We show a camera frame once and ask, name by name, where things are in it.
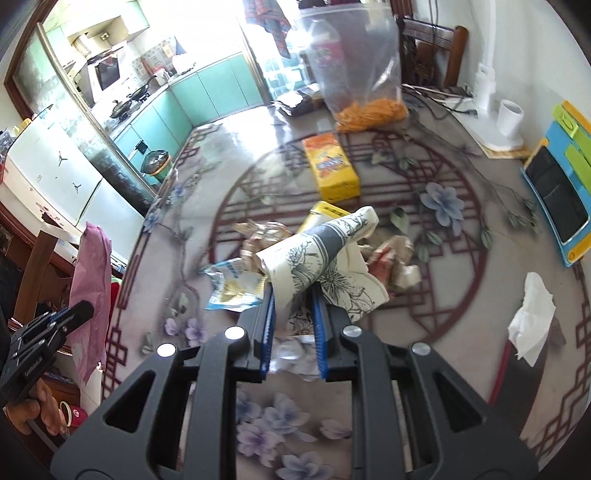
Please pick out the plaid hanging cloth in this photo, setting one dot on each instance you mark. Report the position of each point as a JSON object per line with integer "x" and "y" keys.
{"x": 272, "y": 23}

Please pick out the silver vent duct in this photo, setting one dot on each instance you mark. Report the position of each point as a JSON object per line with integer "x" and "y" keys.
{"x": 83, "y": 46}

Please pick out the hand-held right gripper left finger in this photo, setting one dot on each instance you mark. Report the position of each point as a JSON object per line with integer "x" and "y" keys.
{"x": 268, "y": 332}

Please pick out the pink cloth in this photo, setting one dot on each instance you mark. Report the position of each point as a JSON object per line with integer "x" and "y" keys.
{"x": 90, "y": 286}

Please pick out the white refrigerator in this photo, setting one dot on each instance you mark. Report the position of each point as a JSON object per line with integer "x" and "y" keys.
{"x": 55, "y": 175}

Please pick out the white desk lamp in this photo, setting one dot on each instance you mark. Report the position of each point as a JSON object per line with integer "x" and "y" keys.
{"x": 485, "y": 83}

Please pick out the blue white wrapper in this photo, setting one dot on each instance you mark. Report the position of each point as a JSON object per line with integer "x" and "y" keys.
{"x": 231, "y": 286}

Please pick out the floral paper napkin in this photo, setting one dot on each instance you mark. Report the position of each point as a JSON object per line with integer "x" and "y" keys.
{"x": 314, "y": 258}

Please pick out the person's left hand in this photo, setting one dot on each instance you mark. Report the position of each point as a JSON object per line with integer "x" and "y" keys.
{"x": 44, "y": 413}

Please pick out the teal upper kitchen cabinets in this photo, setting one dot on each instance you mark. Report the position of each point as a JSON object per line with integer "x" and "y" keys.
{"x": 115, "y": 21}

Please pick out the yellow box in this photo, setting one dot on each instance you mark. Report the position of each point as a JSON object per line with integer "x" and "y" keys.
{"x": 330, "y": 166}

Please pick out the purple label bottle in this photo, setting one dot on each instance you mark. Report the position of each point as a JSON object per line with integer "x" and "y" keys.
{"x": 325, "y": 50}

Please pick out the white cup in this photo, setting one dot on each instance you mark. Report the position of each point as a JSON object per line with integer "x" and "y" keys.
{"x": 510, "y": 117}

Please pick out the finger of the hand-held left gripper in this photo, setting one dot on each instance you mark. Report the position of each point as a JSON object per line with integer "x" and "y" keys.
{"x": 76, "y": 316}

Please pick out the clear wrapper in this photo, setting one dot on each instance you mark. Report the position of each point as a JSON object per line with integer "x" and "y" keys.
{"x": 258, "y": 235}

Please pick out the black snack packet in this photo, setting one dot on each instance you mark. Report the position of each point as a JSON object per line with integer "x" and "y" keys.
{"x": 300, "y": 102}

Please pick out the blue yellow toy tablet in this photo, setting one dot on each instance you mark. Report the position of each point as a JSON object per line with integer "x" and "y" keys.
{"x": 554, "y": 184}

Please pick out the carved wooden chair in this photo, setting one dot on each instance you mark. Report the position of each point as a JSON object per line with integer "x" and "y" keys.
{"x": 41, "y": 267}

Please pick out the green trash bin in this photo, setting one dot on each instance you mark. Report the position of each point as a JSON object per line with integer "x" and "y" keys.
{"x": 156, "y": 166}

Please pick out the teal lower kitchen cabinets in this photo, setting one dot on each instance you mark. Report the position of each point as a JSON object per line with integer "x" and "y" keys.
{"x": 212, "y": 92}

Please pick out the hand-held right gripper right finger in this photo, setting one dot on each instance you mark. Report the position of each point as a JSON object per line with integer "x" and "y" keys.
{"x": 321, "y": 332}

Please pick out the teal kitchen cabinets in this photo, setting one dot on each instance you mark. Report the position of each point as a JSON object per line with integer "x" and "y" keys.
{"x": 212, "y": 92}
{"x": 115, "y": 21}

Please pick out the clear zip bag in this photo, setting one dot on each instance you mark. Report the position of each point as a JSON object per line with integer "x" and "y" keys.
{"x": 364, "y": 60}

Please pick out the dark wooden chair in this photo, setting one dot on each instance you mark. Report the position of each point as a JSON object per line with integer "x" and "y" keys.
{"x": 429, "y": 46}

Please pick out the yellow wrapper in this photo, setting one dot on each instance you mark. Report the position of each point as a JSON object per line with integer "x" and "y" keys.
{"x": 323, "y": 212}

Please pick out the floral tablecloth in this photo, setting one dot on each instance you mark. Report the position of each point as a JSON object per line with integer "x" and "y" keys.
{"x": 461, "y": 258}

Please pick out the black range hood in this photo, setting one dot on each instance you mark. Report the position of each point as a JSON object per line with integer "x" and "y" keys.
{"x": 106, "y": 74}

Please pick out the black wok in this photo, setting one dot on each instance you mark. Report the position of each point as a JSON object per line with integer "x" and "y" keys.
{"x": 121, "y": 108}
{"x": 138, "y": 93}

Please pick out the white tissue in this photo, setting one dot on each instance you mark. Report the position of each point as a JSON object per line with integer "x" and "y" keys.
{"x": 531, "y": 318}

